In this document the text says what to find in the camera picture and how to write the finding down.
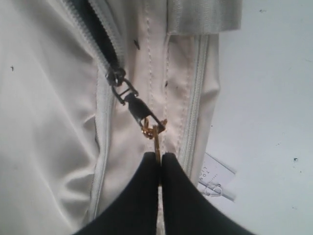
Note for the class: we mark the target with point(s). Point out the cream fabric duffel bag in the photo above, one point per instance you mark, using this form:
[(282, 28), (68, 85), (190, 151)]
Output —
[(77, 79)]

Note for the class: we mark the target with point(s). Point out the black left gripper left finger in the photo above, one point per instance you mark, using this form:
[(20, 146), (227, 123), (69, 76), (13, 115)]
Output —
[(134, 211)]

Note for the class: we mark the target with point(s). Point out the gold zipper pull charm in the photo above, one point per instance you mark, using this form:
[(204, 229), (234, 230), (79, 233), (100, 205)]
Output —
[(153, 134)]

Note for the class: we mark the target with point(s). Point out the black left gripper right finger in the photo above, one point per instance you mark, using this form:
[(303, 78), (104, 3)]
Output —
[(186, 211)]

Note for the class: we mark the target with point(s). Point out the small grey paper tag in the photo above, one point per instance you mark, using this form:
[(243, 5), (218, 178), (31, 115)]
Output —
[(213, 178)]

